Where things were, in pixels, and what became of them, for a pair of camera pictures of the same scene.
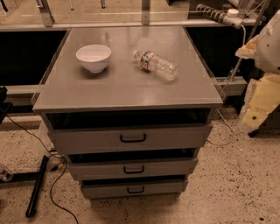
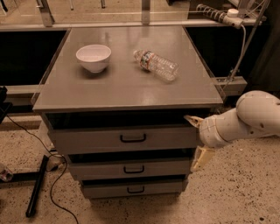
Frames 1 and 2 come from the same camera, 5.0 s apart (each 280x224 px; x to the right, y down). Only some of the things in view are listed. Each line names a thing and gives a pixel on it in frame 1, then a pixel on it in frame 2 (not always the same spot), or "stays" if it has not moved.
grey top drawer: [129, 140] stays
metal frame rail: [226, 86] stays
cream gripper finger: [248, 51] → [195, 121]
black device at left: [4, 107] stays
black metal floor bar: [31, 207] stays
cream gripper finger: [263, 94] → [201, 157]
